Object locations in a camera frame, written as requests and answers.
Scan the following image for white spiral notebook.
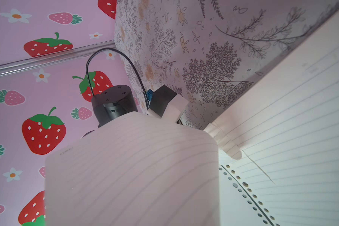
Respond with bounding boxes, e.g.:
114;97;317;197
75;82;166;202
206;10;339;226

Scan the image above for torn lined paper page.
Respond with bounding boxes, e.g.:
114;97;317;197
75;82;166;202
45;112;220;226

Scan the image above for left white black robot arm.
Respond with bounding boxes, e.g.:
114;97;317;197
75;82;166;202
85;47;150;127

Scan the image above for left aluminium corner post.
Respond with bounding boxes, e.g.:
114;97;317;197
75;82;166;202
0;40;116;77

